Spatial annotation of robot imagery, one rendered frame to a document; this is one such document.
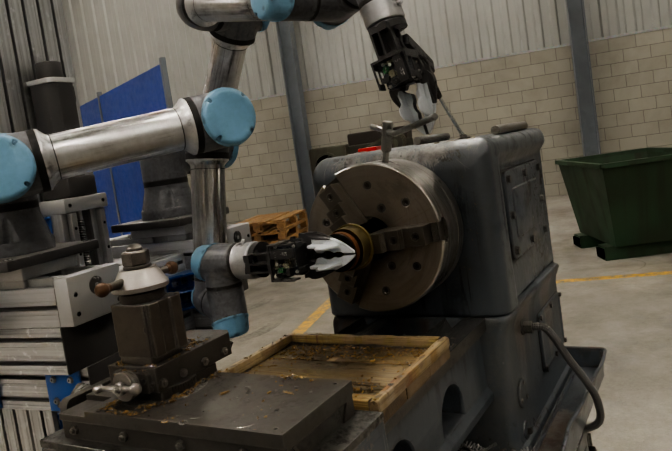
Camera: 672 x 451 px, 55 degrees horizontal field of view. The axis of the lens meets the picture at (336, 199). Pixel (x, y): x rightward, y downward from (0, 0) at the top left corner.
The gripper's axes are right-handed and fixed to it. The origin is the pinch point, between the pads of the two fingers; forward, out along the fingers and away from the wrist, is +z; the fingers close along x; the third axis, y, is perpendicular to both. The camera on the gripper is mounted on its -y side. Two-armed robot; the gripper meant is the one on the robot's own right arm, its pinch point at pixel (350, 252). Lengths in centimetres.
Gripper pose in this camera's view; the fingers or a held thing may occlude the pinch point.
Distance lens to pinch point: 121.5
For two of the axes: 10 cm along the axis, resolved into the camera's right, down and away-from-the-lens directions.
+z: 8.6, -0.9, -5.1
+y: -4.9, 1.4, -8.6
